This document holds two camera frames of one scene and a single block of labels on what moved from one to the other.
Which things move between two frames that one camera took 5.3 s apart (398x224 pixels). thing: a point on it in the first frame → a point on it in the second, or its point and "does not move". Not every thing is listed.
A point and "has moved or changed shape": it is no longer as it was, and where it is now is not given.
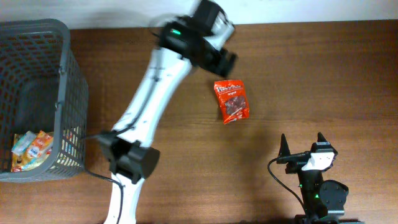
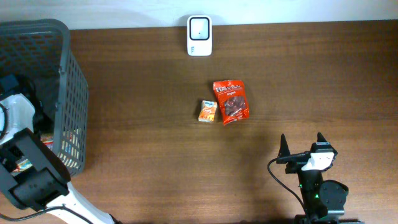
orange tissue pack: [44, 141] has moved or changed shape
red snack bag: [233, 101] does not move
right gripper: [299, 158] does not move
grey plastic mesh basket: [42, 88] does not move
